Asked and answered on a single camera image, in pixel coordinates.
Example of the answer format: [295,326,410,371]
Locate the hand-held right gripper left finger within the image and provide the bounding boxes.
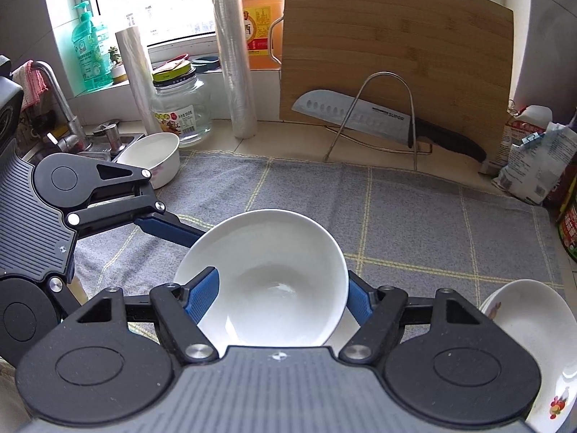
[58,267,221,366]

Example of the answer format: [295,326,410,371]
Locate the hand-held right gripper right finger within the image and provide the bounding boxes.
[338,271,497,366]

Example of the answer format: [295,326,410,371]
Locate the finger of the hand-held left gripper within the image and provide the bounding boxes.
[67,162,208,250]
[45,276,85,322]

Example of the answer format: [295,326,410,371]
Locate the white bowl pink flower print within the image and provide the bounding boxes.
[115,132,182,190]
[172,209,350,348]

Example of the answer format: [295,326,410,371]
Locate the white plate red flowers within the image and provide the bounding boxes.
[479,279,568,433]

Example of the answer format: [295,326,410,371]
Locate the grey blue checked towel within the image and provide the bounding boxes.
[72,150,568,325]

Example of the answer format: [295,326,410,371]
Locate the steel sink knob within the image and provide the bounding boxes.
[92,118,128,154]

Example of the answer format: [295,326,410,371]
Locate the glass jar yellow green lid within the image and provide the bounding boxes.
[150,61,212,147]

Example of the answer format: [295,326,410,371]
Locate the steel faucet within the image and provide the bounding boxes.
[34,61,88,154]

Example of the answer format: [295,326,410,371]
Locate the pink dish cloth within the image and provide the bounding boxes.
[10,60,50,109]

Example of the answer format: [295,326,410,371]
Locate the short clear plastic roll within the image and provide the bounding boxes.
[115,27,163,138]

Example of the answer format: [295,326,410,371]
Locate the tall clear plastic roll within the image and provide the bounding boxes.
[208,0,259,140]

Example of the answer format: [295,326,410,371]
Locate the small potted plant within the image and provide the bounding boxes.
[108,46,129,84]

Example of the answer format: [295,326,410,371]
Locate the dark round container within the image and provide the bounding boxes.
[191,55,223,73]

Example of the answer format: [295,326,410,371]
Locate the green pump soap bottle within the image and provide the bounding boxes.
[72,1,101,92]

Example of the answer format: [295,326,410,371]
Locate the green plastic bottle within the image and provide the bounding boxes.
[92,16,114,87]

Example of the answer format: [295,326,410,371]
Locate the green lidded sauce jar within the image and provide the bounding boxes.
[556,198,577,262]

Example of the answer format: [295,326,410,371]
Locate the orange cooking wine jug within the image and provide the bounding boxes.
[241,0,286,70]

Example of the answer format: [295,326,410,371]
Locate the white printed plastic bag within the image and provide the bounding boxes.
[491,122,577,206]

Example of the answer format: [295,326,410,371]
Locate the window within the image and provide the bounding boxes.
[40,0,510,50]

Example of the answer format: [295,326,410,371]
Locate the dark soy sauce bottle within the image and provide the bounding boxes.
[545,167,577,210]

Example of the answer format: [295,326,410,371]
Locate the white bag red print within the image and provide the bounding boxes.
[489,105,553,176]

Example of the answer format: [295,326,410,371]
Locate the bamboo cutting board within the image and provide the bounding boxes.
[278,0,515,156]

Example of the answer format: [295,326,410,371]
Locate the black handled kitchen knife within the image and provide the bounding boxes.
[291,89,489,164]

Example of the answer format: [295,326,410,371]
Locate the metal wire rack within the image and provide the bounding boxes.
[322,71,436,171]

